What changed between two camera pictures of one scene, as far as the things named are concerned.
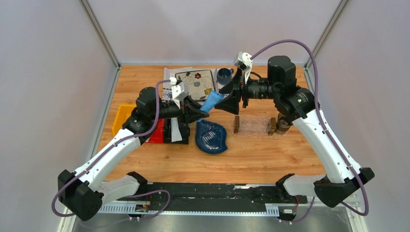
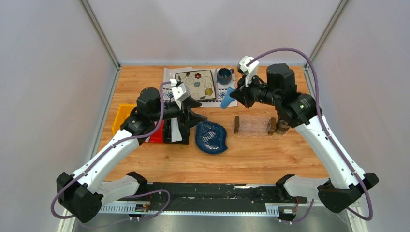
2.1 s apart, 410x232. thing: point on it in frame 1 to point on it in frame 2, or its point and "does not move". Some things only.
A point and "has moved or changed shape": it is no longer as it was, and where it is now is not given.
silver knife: [216, 80] does not move
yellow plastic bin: [124, 112] does not move
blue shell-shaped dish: [210, 137] does not move
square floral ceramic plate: [200, 83] does not move
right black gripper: [230, 104] to [241, 94]
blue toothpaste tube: [213, 98] has moved or changed shape
